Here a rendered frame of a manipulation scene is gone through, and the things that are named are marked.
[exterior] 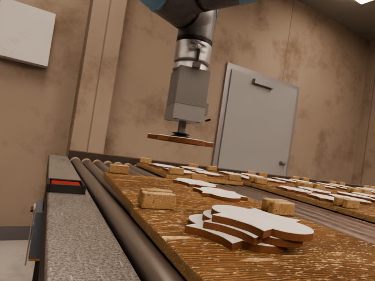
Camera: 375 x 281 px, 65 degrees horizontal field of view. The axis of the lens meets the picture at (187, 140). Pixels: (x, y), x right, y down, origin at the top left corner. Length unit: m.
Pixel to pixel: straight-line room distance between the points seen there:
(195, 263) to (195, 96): 0.35
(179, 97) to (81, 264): 0.35
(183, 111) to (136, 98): 2.64
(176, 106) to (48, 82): 2.52
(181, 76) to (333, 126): 4.87
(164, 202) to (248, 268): 0.22
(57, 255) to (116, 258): 0.06
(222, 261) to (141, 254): 0.10
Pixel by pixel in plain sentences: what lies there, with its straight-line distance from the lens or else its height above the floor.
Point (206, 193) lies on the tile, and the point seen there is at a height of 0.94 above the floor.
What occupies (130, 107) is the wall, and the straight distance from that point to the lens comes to 3.17.
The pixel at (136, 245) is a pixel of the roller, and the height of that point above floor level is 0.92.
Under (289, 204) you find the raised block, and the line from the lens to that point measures 0.64.
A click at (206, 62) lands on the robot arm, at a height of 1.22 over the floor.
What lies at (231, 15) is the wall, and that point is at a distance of 4.03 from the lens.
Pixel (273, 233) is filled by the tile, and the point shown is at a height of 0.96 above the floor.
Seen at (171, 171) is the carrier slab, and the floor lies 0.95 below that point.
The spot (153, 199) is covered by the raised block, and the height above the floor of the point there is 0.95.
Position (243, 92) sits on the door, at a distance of 3.88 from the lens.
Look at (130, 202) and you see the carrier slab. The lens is 0.54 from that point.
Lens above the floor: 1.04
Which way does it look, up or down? 1 degrees up
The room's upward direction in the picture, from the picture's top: 8 degrees clockwise
